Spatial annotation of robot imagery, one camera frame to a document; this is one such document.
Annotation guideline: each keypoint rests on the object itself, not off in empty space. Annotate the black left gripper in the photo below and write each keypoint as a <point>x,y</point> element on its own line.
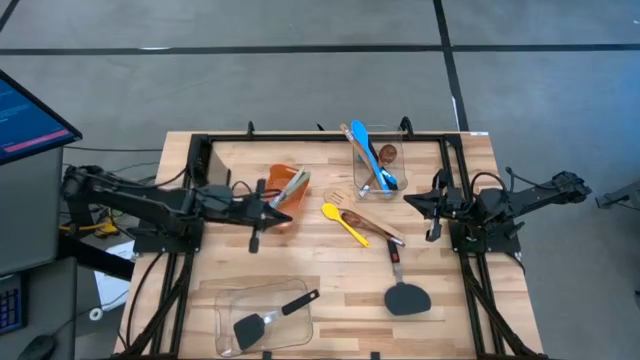
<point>247,210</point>

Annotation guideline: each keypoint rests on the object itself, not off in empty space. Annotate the black computer mouse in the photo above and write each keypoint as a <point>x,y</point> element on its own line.
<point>37,347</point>

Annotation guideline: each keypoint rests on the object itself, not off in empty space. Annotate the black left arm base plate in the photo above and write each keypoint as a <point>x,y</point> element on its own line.
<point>170,245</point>

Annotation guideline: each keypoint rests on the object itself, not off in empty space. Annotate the large clear plastic bin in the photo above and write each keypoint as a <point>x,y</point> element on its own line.
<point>225,310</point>

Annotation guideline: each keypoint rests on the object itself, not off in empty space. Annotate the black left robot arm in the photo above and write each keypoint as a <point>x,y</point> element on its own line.
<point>125,200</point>

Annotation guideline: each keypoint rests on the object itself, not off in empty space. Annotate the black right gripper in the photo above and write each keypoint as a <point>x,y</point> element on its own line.
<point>452,202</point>

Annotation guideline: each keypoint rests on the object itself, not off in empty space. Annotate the black aluminium table frame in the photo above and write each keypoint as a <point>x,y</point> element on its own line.
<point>325,137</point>

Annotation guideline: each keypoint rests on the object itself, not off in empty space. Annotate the rectangular black spatula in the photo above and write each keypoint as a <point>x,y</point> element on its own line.
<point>248,330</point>

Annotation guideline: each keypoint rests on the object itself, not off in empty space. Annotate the black floor stand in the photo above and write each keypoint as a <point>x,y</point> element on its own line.
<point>617,199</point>

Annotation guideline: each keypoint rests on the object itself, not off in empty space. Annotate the large blue silicone spoon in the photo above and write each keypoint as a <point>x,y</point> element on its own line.
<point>361,132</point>

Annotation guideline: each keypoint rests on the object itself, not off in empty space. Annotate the white tape roll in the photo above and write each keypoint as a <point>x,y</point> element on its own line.
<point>91,314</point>

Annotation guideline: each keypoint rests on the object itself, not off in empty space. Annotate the white paper sheet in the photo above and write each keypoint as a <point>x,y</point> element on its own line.
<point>112,290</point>

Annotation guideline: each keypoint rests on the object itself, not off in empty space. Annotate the round black spatula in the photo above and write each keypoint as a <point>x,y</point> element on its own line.
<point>407,300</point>

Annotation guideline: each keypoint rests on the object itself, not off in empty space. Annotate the wooden slotted spoon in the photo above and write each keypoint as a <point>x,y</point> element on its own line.
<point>350,140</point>

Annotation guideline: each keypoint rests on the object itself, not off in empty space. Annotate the small clear plastic bin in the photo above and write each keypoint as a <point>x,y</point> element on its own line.
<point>400,150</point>

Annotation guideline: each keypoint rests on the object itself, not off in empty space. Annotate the small blue silicone spoon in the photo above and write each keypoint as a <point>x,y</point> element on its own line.
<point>389,176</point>

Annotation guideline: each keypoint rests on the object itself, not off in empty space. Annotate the grey desk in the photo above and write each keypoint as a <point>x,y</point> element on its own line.
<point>30,210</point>

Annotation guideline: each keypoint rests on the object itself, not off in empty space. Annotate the light wooden slotted spatula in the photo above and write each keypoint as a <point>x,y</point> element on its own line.
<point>337,197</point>

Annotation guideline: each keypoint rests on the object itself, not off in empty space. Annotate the black desk brace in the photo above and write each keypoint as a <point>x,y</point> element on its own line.
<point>95,257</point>

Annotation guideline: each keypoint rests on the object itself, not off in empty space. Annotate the black keyboard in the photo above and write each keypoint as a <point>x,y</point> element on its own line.
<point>12,305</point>

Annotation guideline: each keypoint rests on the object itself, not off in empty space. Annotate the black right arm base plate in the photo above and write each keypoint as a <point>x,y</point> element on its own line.
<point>490,245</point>

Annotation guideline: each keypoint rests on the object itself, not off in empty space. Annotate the orange plastic bin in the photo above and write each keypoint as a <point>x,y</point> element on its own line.
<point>275,185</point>

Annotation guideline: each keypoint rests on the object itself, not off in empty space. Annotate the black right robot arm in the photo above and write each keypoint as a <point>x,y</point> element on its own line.
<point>530,195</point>

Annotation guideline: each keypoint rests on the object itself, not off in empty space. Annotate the computer monitor blue screen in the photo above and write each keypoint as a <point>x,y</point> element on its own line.
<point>30,125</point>

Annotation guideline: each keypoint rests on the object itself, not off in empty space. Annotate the yellow plastic spoon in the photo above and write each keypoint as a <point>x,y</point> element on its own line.
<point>330,211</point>

